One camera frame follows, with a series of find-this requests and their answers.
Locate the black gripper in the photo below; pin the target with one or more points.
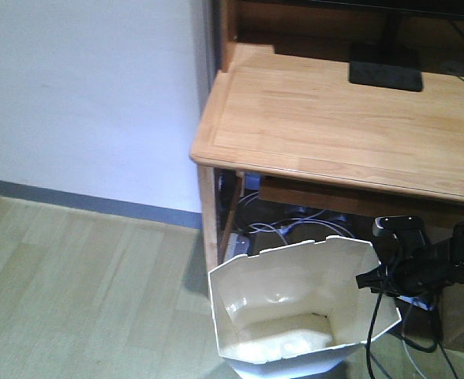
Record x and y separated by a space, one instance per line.
416 268

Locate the white trash bin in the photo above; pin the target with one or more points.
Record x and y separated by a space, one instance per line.
296 310

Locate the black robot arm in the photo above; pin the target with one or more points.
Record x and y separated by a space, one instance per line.
458 233

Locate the wooden desk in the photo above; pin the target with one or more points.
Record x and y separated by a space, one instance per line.
282 106

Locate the white power strip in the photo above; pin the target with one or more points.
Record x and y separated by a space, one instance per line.
237 245

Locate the black computer monitor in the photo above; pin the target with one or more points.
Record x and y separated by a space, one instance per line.
387 63

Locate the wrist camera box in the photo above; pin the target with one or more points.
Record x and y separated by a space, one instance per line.
393 225

